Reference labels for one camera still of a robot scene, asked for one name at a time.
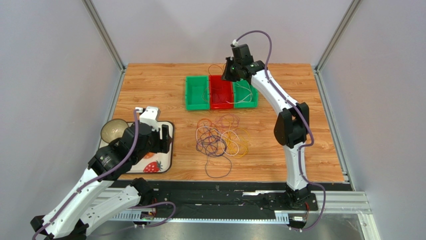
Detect red cable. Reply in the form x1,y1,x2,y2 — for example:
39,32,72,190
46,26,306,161
201,63,234,105

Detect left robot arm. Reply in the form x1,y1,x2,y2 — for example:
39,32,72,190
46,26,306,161
30,121,172,240

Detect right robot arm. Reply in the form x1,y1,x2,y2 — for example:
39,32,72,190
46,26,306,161
221,43,311,209

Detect orange mug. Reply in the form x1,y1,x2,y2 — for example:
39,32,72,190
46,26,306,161
143,152,155,159

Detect strawberry print white tray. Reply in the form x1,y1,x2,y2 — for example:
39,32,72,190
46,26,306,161
99,121,175,174

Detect right green plastic bin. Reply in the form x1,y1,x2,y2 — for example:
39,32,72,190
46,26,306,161
232,80,259,109

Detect green plastic bin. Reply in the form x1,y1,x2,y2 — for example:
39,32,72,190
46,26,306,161
232,80,259,109
185,75,210,111

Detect red plastic bin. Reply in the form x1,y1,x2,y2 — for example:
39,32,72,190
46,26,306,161
208,75,234,110

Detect beige ceramic bowl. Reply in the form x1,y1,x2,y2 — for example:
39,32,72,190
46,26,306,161
100,119,129,144

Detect left green plastic bin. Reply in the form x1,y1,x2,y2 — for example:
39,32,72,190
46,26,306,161
185,75,210,111

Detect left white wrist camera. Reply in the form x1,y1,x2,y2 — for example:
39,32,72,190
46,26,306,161
135,106,161,132

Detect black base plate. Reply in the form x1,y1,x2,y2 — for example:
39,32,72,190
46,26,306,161
139,180,321,220

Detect pink cable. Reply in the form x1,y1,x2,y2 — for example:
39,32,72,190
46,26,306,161
212,113,241,132

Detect dark blue cable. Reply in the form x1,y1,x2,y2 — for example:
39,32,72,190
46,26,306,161
195,134,233,179

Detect yellow cable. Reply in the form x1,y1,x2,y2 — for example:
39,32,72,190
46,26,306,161
223,127,251,159

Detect aluminium frame rail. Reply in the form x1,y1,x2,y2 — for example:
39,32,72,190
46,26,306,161
80,188,380,240

